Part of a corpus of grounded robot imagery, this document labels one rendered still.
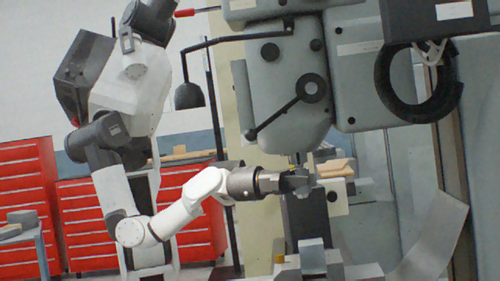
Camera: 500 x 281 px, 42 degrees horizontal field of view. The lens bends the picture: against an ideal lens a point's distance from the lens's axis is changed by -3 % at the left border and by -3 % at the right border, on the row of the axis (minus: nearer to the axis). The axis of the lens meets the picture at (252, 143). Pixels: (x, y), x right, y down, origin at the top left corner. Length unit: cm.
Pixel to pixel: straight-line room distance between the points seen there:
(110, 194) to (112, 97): 28
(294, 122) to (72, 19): 985
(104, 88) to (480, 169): 103
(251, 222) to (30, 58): 842
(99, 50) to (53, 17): 940
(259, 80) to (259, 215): 191
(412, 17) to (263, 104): 43
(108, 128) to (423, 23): 91
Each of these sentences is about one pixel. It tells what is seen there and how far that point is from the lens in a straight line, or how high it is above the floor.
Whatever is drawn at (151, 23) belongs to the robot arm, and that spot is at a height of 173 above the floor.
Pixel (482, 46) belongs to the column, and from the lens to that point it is 153.
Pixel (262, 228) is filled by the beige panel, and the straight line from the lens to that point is 340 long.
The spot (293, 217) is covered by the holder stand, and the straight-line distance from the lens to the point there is 197.
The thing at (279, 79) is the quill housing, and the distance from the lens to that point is 153.
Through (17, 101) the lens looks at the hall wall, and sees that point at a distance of 1150.
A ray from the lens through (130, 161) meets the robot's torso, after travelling 224.
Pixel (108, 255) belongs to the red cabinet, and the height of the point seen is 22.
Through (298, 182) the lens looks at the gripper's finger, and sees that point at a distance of 160.
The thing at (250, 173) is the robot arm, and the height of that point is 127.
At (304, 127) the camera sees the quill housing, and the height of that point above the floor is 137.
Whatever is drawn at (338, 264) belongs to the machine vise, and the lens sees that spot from 137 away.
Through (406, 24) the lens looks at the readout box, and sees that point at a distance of 128.
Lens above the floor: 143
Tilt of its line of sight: 3 degrees down
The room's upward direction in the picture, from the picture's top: 8 degrees counter-clockwise
